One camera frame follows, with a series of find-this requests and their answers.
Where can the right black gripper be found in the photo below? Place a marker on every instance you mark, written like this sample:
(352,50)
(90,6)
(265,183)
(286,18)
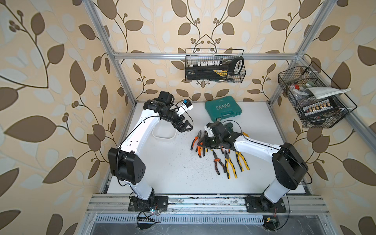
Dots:
(205,144)

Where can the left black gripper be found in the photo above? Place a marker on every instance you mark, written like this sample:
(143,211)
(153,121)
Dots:
(180,127)

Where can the white plastic storage box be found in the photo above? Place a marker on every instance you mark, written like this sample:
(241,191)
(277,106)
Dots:
(164,131)

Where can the yellow black combination pliers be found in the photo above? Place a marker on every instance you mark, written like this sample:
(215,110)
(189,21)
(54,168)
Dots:
(242,163)
(229,165)

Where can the orange handled long-nose pliers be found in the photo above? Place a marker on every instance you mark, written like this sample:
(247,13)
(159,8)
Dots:
(217,161)

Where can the orange black combination pliers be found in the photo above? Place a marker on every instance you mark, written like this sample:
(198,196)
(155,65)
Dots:
(196,140)

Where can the small orange black pliers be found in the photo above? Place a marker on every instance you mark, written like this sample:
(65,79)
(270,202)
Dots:
(201,149)

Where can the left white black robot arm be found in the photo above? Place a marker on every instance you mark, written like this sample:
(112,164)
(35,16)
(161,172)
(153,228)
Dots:
(125,162)

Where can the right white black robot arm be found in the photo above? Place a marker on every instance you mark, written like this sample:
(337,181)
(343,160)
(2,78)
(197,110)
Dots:
(289,167)

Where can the green plastic tool case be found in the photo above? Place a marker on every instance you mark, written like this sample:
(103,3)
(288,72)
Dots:
(223,108)

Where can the black yellow tool case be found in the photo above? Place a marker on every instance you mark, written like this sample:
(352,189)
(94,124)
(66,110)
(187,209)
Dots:
(207,72)

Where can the white paper booklet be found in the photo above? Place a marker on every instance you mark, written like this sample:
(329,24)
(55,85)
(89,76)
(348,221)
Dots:
(324,92)

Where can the socket set tray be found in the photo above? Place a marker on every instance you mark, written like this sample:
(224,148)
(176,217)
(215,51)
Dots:
(319,108)

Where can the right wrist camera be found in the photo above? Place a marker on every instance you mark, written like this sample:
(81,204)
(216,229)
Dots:
(217,129)

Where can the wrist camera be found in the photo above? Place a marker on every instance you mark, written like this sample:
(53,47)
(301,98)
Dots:
(217,129)
(184,107)

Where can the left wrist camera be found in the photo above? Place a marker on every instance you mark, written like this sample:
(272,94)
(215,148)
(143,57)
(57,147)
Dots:
(184,107)

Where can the back black wire basket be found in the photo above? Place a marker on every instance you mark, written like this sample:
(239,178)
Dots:
(218,57)

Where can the black wire basket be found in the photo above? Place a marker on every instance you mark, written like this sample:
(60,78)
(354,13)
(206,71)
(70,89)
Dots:
(218,57)
(294,80)

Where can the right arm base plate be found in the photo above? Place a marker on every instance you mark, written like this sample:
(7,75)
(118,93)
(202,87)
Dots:
(262,204)

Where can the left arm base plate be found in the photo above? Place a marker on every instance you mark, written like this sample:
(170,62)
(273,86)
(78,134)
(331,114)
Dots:
(148,203)

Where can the right black wire basket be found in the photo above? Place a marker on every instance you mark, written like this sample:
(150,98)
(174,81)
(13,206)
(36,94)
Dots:
(294,80)

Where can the aluminium front rail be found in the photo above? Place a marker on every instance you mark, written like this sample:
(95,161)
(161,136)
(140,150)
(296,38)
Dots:
(208,204)

